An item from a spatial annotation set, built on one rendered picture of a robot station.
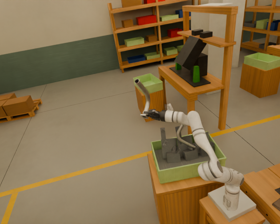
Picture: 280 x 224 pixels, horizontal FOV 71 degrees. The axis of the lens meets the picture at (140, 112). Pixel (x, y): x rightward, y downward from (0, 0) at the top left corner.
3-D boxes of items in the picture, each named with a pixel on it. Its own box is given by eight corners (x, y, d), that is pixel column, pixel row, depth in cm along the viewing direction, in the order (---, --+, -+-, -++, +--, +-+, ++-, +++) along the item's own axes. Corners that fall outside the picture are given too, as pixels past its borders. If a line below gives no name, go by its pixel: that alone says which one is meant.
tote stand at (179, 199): (163, 241, 213) (155, 193, 173) (154, 199, 258) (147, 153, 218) (224, 228, 215) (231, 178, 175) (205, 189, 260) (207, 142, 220)
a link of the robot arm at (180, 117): (177, 116, 130) (174, 109, 123) (201, 118, 123) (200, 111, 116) (174, 125, 127) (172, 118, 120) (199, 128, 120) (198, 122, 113)
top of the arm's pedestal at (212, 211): (227, 242, 132) (228, 238, 130) (198, 202, 158) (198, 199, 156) (265, 222, 139) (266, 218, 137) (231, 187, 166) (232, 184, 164)
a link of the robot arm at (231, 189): (222, 172, 131) (222, 190, 139) (237, 179, 124) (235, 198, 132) (230, 164, 135) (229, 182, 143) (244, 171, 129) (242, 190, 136)
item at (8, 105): (-14, 126, 499) (-24, 110, 477) (0, 110, 569) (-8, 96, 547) (34, 116, 507) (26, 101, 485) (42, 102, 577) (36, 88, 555)
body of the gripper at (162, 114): (164, 118, 121) (150, 117, 125) (168, 124, 128) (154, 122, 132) (167, 107, 124) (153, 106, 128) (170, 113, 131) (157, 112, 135)
